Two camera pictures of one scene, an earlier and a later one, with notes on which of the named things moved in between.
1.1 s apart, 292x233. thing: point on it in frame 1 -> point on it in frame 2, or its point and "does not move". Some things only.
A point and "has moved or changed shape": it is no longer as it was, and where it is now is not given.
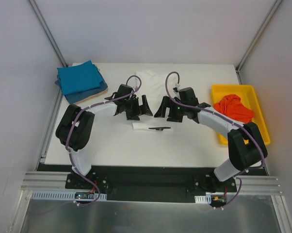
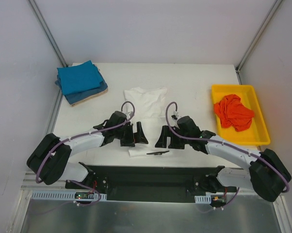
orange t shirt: (232, 107) does not move
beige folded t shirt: (103, 92) does not move
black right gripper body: (172, 110) -> (173, 135)
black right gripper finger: (176, 116) -> (176, 143)
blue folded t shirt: (76, 97) does not move
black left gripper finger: (145, 108) -> (139, 137)
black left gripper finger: (132, 115) -> (127, 139)
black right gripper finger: (162, 111) -> (162, 143)
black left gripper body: (134, 108) -> (131, 132)
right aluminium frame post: (276, 5) does not move
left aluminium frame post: (48, 33) does not move
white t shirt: (153, 87) has moved or changed shape
